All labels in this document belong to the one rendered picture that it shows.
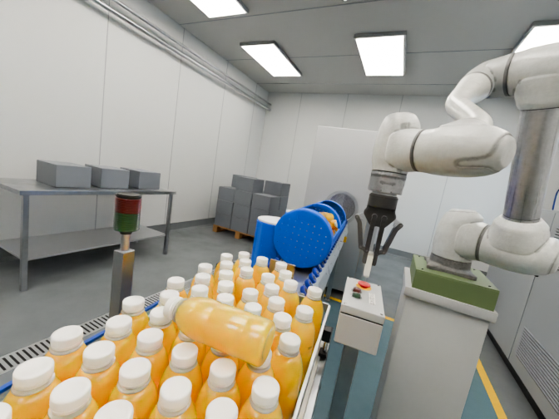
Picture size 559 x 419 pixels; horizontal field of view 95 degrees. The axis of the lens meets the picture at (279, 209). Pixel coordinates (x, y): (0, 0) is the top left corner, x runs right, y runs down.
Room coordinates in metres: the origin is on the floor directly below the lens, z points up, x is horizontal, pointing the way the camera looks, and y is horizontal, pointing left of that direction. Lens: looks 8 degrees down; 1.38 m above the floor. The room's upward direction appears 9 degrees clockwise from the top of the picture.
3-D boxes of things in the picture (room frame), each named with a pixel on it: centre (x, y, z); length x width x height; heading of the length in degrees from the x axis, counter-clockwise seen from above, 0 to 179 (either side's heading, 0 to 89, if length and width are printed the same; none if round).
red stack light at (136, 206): (0.69, 0.41, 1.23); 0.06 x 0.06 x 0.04
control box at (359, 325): (0.66, -0.26, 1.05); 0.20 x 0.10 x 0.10; 162
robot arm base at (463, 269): (1.14, -0.80, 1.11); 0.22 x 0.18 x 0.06; 155
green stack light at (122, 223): (0.69, 0.41, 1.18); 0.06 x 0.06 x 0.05
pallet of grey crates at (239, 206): (5.17, 0.56, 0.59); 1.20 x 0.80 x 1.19; 66
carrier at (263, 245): (1.86, 0.01, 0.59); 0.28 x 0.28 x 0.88
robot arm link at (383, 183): (0.71, -0.28, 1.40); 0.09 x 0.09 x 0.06
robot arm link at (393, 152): (0.70, -0.28, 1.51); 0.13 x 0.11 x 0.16; 36
